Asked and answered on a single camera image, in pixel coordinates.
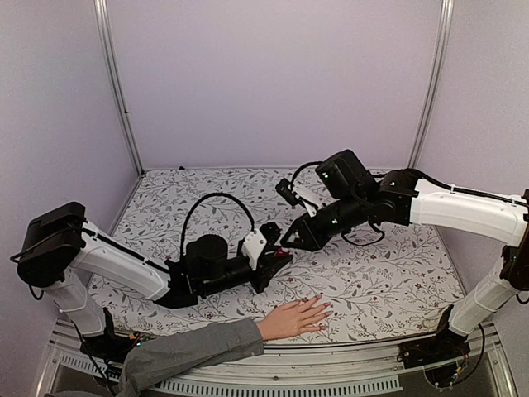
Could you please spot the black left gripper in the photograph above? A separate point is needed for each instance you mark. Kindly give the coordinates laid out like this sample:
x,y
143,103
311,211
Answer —
x,y
268,268

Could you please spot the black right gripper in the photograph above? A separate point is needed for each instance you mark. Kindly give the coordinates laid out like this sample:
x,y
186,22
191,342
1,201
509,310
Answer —
x,y
310,241

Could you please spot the red nail polish bottle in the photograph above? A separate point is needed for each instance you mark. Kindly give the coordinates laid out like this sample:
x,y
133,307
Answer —
x,y
280,252

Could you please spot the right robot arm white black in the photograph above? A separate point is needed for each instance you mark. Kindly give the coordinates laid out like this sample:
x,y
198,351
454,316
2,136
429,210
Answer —
x,y
408,196

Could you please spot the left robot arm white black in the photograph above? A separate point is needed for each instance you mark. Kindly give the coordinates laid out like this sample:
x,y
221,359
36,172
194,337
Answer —
x,y
63,240

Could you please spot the grey sleeved forearm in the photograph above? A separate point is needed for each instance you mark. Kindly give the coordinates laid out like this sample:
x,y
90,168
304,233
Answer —
x,y
165,357

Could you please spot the mannequin hand with nails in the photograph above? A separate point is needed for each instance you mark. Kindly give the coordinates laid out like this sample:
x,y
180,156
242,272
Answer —
x,y
294,319

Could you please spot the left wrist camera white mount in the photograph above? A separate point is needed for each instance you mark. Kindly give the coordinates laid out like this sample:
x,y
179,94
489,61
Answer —
x,y
255,242

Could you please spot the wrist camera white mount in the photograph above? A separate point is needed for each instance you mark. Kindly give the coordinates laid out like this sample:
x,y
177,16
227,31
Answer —
x,y
296,194
255,242

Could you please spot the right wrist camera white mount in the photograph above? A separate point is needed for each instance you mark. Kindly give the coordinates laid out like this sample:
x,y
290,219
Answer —
x,y
296,194

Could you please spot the aluminium front rail frame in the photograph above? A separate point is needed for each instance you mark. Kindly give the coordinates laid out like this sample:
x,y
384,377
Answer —
x,y
340,363

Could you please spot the aluminium corner post right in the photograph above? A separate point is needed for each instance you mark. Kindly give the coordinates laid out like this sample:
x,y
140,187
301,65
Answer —
x,y
438,58

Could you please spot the aluminium corner post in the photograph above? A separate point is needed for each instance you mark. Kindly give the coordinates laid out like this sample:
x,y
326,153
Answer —
x,y
438,58
110,59

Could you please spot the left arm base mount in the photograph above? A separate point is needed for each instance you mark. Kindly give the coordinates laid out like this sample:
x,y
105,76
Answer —
x,y
109,346

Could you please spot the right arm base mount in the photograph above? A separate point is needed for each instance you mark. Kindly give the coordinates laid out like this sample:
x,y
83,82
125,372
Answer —
x,y
443,345

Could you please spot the aluminium corner post left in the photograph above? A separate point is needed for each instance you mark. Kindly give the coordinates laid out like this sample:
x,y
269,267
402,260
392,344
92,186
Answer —
x,y
110,59

